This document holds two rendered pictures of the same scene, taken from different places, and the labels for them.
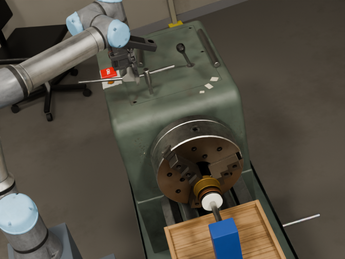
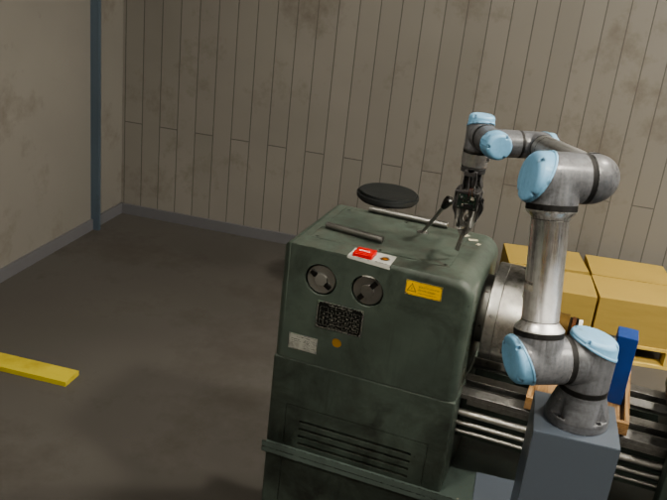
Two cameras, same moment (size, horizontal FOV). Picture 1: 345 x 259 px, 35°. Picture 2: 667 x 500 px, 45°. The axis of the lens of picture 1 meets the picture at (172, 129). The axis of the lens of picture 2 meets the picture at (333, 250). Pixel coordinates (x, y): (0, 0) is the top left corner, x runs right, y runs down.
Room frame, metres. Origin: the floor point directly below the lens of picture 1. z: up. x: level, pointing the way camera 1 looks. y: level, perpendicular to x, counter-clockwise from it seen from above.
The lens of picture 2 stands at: (1.14, 2.33, 2.12)
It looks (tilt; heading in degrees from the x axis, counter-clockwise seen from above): 21 degrees down; 291
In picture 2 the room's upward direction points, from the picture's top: 6 degrees clockwise
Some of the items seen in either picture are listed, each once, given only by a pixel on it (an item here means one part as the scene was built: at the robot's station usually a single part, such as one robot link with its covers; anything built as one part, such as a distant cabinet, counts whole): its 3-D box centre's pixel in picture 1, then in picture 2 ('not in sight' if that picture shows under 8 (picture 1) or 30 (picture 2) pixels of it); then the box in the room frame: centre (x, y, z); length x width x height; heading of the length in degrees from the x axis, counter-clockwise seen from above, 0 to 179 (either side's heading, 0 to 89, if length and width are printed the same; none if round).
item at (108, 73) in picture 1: (109, 73); (364, 254); (1.85, 0.19, 1.26); 0.06 x 0.06 x 0.02; 3
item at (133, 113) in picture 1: (169, 105); (390, 294); (1.82, -0.01, 1.06); 0.59 x 0.48 x 0.39; 3
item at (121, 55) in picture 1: (121, 49); (469, 187); (1.59, 0.10, 1.50); 0.09 x 0.08 x 0.12; 94
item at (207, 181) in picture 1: (208, 190); (562, 325); (1.27, -0.07, 1.08); 0.09 x 0.09 x 0.09; 3
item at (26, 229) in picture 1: (19, 220); (588, 358); (1.16, 0.51, 1.27); 0.13 x 0.12 x 0.14; 34
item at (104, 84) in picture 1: (112, 82); (371, 264); (1.83, 0.19, 1.23); 0.13 x 0.08 x 0.06; 3
